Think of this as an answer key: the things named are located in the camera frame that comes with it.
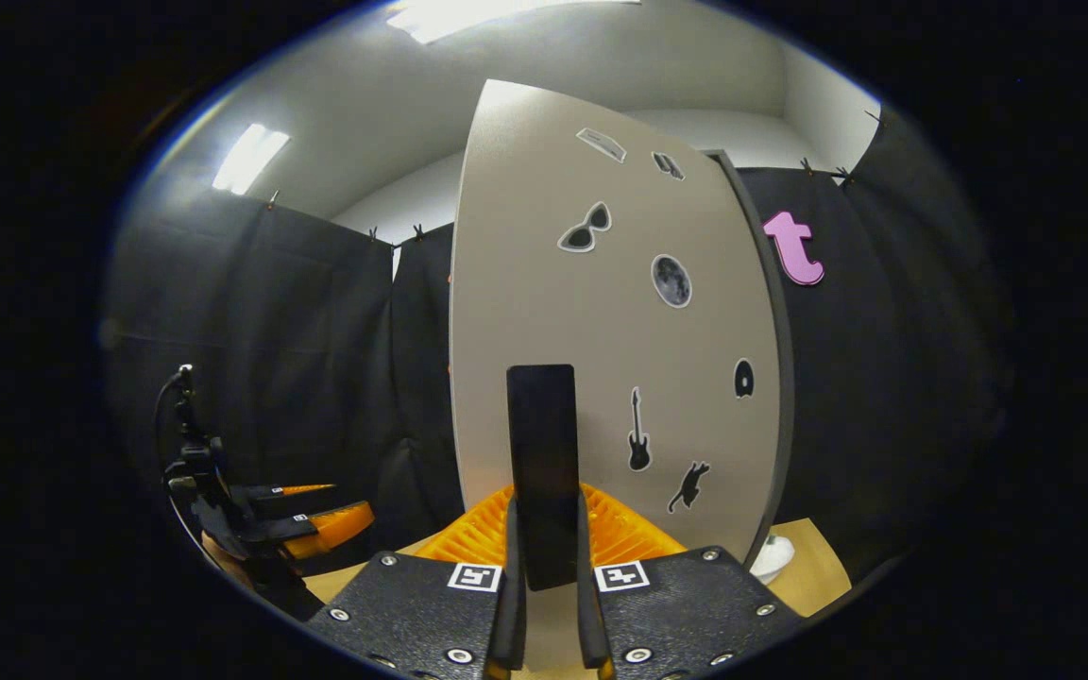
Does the ceiling light panel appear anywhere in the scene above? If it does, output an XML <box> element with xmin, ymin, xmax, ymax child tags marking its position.
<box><xmin>212</xmin><ymin>123</ymin><xmax>292</xmax><ymax>196</ymax></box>
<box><xmin>385</xmin><ymin>0</ymin><xmax>644</xmax><ymax>45</ymax></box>

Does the row of black cloth clips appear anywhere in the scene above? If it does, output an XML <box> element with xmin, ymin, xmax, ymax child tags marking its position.
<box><xmin>265</xmin><ymin>109</ymin><xmax>885</xmax><ymax>242</ymax></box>

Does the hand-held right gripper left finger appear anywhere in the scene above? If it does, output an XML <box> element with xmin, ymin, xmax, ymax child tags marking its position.
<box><xmin>306</xmin><ymin>486</ymin><xmax>528</xmax><ymax>680</ymax></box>

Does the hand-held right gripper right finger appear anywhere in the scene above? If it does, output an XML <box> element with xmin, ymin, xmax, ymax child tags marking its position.
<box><xmin>574</xmin><ymin>484</ymin><xmax>805</xmax><ymax>680</ymax></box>

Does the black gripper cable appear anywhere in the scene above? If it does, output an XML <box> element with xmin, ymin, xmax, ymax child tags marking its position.
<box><xmin>153</xmin><ymin>366</ymin><xmax>194</xmax><ymax>492</ymax></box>

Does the black backdrop cloth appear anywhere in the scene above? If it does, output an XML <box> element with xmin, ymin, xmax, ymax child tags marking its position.
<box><xmin>105</xmin><ymin>104</ymin><xmax>1017</xmax><ymax>605</ymax></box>

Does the white round object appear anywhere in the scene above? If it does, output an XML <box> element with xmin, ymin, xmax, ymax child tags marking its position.
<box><xmin>750</xmin><ymin>534</ymin><xmax>796</xmax><ymax>585</ymax></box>

